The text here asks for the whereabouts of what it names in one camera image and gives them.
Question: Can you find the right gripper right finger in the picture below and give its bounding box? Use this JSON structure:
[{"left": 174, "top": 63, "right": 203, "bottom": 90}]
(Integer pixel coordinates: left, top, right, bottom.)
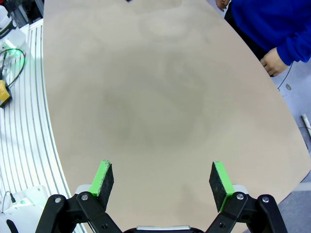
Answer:
[{"left": 206, "top": 160, "right": 290, "bottom": 233}]

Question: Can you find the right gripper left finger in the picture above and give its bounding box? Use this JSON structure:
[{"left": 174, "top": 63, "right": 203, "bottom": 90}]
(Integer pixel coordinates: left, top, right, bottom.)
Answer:
[{"left": 35, "top": 159, "right": 122, "bottom": 233}]

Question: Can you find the person's left hand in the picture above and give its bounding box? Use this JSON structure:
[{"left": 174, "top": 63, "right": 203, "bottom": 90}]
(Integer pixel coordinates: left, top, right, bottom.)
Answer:
[{"left": 260, "top": 47, "right": 290, "bottom": 78}]

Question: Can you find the person's right hand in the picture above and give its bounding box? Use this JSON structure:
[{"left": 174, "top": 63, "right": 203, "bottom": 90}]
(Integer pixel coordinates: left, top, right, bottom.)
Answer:
[{"left": 215, "top": 0, "right": 231, "bottom": 12}]

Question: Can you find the white slotted mounting platform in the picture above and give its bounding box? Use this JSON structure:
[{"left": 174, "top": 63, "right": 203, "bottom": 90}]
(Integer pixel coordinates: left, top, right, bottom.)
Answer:
[{"left": 0, "top": 18, "right": 88, "bottom": 233}]

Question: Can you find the yellow box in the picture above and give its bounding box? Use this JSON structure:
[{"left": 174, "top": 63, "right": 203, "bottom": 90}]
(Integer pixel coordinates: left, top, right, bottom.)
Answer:
[{"left": 0, "top": 79, "right": 12, "bottom": 108}]

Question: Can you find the person in blue hoodie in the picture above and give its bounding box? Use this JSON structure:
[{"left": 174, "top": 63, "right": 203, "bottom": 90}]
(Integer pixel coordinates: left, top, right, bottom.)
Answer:
[{"left": 223, "top": 0, "right": 311, "bottom": 67}]

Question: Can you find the black looped platform cable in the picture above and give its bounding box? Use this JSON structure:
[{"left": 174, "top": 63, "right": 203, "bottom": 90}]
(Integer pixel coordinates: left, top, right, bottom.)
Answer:
[{"left": 0, "top": 48, "right": 27, "bottom": 88}]

